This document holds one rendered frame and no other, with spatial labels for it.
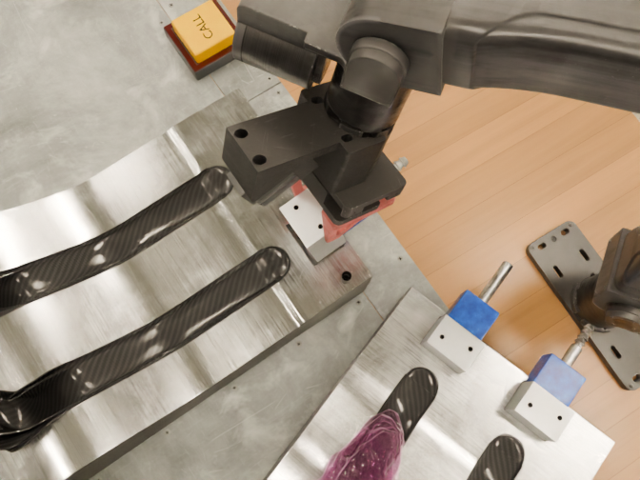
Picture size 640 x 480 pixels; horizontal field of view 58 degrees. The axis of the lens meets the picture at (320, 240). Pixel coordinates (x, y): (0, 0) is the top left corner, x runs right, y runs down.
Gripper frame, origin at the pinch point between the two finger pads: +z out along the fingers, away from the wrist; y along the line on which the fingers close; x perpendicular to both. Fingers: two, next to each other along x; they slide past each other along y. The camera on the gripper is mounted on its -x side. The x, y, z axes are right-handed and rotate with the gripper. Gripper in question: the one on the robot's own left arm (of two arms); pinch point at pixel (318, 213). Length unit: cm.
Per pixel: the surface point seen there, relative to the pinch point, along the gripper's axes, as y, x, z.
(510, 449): 27.8, 8.9, 11.4
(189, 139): -16.9, -4.7, 5.1
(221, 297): -0.5, -9.2, 10.4
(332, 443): 17.5, -6.9, 11.6
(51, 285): -9.5, -23.0, 10.8
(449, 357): 17.2, 6.8, 7.2
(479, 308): 14.8, 12.9, 6.0
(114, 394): 3.1, -22.2, 12.1
